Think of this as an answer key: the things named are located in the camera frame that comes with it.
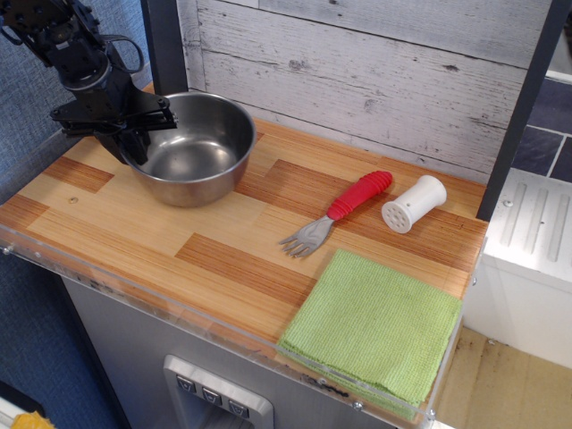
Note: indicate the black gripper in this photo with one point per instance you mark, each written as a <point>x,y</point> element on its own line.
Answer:
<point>110,104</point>

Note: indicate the stainless steel pan bowl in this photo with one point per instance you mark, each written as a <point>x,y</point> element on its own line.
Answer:
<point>203,158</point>

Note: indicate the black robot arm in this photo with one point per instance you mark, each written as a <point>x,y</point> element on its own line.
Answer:
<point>63,35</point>

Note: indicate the clear acrylic table guard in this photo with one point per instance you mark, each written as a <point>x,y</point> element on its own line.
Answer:
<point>132,328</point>

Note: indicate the silver dispenser button panel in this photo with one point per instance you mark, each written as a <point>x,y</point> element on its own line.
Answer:
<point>205,400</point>

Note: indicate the yellow object at corner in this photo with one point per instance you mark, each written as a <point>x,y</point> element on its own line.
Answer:
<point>31,421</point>

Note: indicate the green microfiber cloth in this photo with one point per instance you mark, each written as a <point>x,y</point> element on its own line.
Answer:
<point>374,330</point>

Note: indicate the white salt shaker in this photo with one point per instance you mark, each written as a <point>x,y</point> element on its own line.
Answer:
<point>403,212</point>

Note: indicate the white ridged appliance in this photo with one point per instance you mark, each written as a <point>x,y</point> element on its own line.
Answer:
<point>521,294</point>

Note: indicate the dark grey left post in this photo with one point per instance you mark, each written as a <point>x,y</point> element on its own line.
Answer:
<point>164,45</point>

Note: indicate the dark grey post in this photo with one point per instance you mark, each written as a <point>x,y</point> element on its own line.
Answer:
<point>532,84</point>
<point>164,45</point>

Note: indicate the red handled metal fork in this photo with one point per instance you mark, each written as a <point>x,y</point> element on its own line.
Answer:
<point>311,237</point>

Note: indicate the dark grey right post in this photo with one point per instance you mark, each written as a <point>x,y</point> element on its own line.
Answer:
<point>532,84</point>

